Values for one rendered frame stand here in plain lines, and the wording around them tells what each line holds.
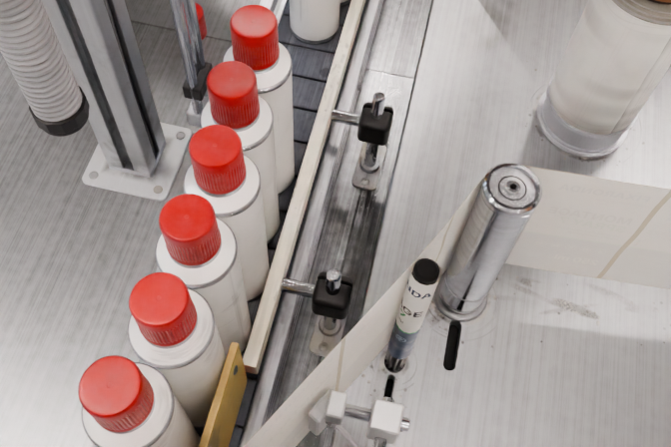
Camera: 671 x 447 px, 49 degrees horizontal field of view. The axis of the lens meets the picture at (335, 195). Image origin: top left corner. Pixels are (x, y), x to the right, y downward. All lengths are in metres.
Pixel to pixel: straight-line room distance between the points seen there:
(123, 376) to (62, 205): 0.38
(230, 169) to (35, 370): 0.31
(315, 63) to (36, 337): 0.37
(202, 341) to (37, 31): 0.20
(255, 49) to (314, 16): 0.24
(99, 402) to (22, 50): 0.19
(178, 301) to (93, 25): 0.25
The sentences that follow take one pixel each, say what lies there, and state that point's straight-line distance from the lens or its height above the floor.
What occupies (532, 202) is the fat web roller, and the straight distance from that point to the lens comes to 0.48.
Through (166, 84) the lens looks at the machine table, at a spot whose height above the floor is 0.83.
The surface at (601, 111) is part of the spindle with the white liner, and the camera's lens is 0.70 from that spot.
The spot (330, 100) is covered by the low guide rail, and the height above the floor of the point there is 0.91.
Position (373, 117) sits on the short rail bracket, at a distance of 0.68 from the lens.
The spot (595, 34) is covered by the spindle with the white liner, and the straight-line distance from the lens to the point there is 0.65.
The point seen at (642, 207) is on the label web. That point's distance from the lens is 0.55.
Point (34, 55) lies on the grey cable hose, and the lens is 0.44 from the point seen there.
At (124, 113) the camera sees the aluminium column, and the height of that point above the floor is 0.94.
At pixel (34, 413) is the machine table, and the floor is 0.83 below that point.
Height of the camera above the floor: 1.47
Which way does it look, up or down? 60 degrees down
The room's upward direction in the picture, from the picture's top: 4 degrees clockwise
